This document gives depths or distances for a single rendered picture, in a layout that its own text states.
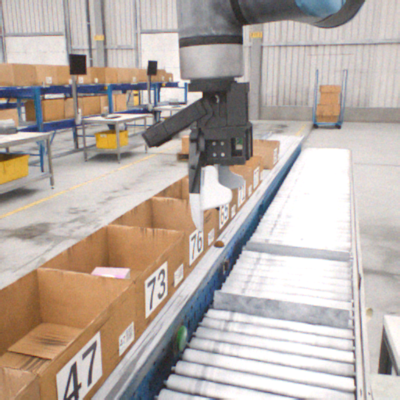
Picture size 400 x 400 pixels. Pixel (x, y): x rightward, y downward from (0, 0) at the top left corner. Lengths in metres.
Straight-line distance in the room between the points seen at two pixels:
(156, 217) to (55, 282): 0.78
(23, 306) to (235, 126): 0.84
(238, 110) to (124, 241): 1.04
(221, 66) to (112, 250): 1.12
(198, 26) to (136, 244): 1.08
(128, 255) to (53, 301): 0.39
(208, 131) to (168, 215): 1.34
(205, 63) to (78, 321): 0.88
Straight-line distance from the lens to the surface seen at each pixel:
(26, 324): 1.34
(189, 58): 0.64
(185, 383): 1.34
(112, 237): 1.64
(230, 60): 0.64
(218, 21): 0.64
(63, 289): 1.30
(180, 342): 1.37
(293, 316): 1.65
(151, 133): 0.69
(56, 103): 8.49
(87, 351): 1.02
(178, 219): 1.95
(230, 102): 0.65
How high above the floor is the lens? 1.55
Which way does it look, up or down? 16 degrees down
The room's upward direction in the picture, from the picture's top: straight up
